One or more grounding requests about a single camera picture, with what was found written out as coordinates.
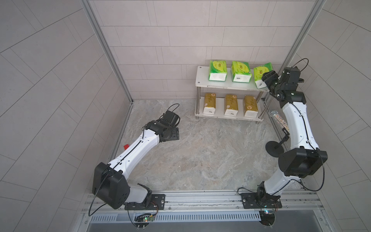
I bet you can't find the green tissue pack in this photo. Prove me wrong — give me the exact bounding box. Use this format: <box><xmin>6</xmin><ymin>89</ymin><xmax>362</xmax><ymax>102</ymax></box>
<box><xmin>231</xmin><ymin>61</ymin><xmax>252</xmax><ymax>83</ymax></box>
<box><xmin>254</xmin><ymin>62</ymin><xmax>273</xmax><ymax>89</ymax></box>
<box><xmin>209</xmin><ymin>61</ymin><xmax>228</xmax><ymax>82</ymax></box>

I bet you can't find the right circuit board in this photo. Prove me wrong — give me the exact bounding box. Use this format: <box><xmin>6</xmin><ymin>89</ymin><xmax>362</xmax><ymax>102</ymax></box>
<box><xmin>259</xmin><ymin>210</ymin><xmax>276</xmax><ymax>227</ymax></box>

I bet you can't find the left circuit board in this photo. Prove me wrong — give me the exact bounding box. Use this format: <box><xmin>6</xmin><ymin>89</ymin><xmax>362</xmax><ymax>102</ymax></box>
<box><xmin>134</xmin><ymin>213</ymin><xmax>155</xmax><ymax>230</ymax></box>

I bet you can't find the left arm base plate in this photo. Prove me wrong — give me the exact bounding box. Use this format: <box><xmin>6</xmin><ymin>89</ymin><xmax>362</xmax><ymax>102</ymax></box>
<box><xmin>124</xmin><ymin>194</ymin><xmax>166</xmax><ymax>210</ymax></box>

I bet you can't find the circuit board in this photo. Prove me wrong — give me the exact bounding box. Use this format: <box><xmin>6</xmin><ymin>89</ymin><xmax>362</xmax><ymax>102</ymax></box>
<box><xmin>259</xmin><ymin>210</ymin><xmax>276</xmax><ymax>227</ymax></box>
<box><xmin>134</xmin><ymin>213</ymin><xmax>155</xmax><ymax>230</ymax></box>

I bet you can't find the white two-tier shelf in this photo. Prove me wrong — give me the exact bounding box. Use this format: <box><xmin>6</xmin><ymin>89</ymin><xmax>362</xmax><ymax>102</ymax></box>
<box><xmin>195</xmin><ymin>66</ymin><xmax>270</xmax><ymax>122</ymax></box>

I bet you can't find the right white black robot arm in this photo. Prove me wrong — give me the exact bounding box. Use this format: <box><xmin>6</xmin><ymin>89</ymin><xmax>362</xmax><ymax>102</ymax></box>
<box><xmin>256</xmin><ymin>67</ymin><xmax>328</xmax><ymax>202</ymax></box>

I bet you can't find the sparkly tube on black stand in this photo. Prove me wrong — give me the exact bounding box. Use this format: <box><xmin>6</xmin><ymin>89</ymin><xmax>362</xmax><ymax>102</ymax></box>
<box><xmin>265</xmin><ymin>110</ymin><xmax>290</xmax><ymax>158</ymax></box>

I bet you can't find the gold tissue pack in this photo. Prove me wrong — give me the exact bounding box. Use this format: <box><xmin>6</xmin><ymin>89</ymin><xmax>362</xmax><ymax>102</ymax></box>
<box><xmin>243</xmin><ymin>95</ymin><xmax>259</xmax><ymax>118</ymax></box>
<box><xmin>203</xmin><ymin>93</ymin><xmax>216</xmax><ymax>115</ymax></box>
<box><xmin>224</xmin><ymin>94</ymin><xmax>239</xmax><ymax>117</ymax></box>

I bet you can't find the aluminium rail frame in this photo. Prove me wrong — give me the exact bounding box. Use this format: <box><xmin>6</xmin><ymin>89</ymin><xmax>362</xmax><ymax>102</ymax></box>
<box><xmin>81</xmin><ymin>189</ymin><xmax>324</xmax><ymax>215</ymax></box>

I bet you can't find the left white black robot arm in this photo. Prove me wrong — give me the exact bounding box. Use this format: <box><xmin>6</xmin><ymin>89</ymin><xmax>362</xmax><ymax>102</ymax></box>
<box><xmin>92</xmin><ymin>110</ymin><xmax>180</xmax><ymax>209</ymax></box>

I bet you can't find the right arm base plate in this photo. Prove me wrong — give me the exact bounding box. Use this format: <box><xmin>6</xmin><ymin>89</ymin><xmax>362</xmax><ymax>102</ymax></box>
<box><xmin>239</xmin><ymin>193</ymin><xmax>282</xmax><ymax>210</ymax></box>

